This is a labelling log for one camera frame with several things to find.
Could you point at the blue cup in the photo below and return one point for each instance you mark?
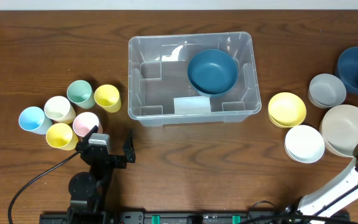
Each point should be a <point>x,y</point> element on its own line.
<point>33,119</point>

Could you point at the small white bowl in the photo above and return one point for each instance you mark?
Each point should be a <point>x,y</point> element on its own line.
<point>304,144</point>

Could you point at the small yellow bowl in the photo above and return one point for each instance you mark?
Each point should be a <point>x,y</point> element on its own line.
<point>286,110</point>

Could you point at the dark blue bowl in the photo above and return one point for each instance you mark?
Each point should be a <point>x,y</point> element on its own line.
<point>347,69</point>
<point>212,72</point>

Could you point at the yellow cup upper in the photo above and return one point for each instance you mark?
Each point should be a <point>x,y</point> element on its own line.
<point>108,97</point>

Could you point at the small grey bowl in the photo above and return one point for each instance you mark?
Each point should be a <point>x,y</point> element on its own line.
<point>326,91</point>

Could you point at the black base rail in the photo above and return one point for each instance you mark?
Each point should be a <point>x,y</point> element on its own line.
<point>150,218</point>

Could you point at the pink cup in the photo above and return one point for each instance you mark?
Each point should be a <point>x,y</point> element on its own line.
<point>84,123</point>

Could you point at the yellow cup lower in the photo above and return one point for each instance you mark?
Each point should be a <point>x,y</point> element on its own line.
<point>61,136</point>

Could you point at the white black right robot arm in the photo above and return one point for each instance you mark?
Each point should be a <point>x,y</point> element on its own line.
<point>335,195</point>

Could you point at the yellow cup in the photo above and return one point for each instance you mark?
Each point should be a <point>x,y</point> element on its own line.
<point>61,136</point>
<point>108,97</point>

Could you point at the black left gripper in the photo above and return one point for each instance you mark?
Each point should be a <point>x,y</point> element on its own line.
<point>109,159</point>

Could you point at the green cup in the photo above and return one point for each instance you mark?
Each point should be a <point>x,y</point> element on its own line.
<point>81,93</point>

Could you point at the large cream bowl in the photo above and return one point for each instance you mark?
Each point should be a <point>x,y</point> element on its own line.
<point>339,129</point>

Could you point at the clear plastic storage container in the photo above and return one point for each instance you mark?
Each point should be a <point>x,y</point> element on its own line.
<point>159,91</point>

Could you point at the cream cup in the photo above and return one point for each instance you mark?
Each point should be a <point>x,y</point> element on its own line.
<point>59,109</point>

